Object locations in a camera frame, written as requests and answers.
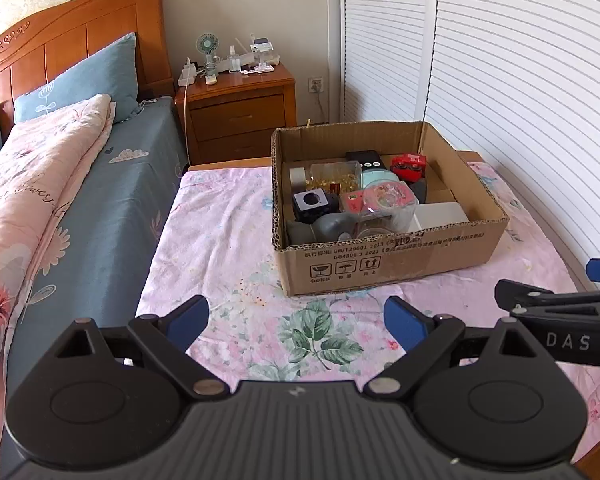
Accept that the wooden headboard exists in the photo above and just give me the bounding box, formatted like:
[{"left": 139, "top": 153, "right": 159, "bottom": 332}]
[{"left": 0, "top": 0, "right": 175, "bottom": 127}]

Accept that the pink quilt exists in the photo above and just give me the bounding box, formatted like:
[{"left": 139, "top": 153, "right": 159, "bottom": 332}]
[{"left": 0, "top": 94, "right": 117, "bottom": 480}]

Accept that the black digital timer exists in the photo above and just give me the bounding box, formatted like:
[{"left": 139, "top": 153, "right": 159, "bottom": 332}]
[{"left": 345, "top": 150, "right": 384, "bottom": 171}]

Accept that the floral tablecloth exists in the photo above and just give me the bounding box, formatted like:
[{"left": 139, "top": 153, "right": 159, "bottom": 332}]
[{"left": 135, "top": 159, "right": 600, "bottom": 463}]

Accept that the grey toy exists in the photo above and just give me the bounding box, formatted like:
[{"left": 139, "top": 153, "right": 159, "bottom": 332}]
[{"left": 285, "top": 212, "right": 357, "bottom": 247}]

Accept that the dark cube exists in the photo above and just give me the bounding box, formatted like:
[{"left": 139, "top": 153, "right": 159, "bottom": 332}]
[{"left": 292, "top": 188, "right": 341, "bottom": 224}]

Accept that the large blue pillow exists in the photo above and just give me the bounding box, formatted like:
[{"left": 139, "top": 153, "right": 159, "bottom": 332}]
[{"left": 14, "top": 32, "right": 140, "bottom": 124}]

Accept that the empty clear jar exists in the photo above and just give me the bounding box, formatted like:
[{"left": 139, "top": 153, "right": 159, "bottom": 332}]
[{"left": 355, "top": 204, "right": 420, "bottom": 237}]

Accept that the teal round container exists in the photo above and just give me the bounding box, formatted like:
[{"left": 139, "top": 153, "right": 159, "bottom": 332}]
[{"left": 362, "top": 168, "right": 401, "bottom": 189}]

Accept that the white louvered wardrobe door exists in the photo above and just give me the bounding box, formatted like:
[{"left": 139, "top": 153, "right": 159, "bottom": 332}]
[
  {"left": 422, "top": 0, "right": 600, "bottom": 282},
  {"left": 340, "top": 0, "right": 440, "bottom": 125}
]

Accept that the wooden nightstand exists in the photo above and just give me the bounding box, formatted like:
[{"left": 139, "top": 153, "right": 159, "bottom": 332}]
[{"left": 174, "top": 62, "right": 298, "bottom": 165}]

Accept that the white plastic container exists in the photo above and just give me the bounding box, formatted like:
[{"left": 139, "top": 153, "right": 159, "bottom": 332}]
[{"left": 414, "top": 203, "right": 470, "bottom": 234}]

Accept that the white cable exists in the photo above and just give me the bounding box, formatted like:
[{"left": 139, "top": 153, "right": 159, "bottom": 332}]
[{"left": 180, "top": 60, "right": 194, "bottom": 132}]

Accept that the red toy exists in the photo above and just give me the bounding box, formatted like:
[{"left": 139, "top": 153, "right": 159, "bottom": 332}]
[{"left": 390, "top": 152, "right": 426, "bottom": 181}]

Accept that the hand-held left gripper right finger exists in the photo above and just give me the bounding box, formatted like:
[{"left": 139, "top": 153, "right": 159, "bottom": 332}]
[{"left": 362, "top": 296, "right": 549, "bottom": 402}]

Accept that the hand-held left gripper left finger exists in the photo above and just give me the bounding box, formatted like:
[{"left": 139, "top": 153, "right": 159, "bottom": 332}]
[{"left": 55, "top": 294, "right": 228, "bottom": 402}]

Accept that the blue bed sheet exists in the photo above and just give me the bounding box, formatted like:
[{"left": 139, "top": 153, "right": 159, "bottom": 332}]
[{"left": 0, "top": 95, "right": 189, "bottom": 480}]

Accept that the small green desk fan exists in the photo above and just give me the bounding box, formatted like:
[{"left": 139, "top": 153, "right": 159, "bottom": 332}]
[{"left": 195, "top": 33, "right": 220, "bottom": 79}]

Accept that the cardboard box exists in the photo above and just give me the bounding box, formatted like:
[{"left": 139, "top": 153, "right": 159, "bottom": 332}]
[{"left": 271, "top": 120, "right": 511, "bottom": 298}]

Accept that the clear acrylic stand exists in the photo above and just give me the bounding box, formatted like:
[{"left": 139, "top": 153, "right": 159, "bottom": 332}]
[{"left": 240, "top": 34, "right": 282, "bottom": 74}]

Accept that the round pink clear container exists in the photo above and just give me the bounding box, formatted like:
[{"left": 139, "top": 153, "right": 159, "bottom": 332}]
[{"left": 362, "top": 181, "right": 415, "bottom": 211}]

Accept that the red card box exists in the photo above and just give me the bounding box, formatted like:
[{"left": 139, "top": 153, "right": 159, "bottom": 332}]
[{"left": 340, "top": 190, "right": 367, "bottom": 214}]

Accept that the clear jar with gold items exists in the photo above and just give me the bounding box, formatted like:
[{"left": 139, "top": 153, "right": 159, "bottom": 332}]
[{"left": 289, "top": 161, "right": 364, "bottom": 196}]

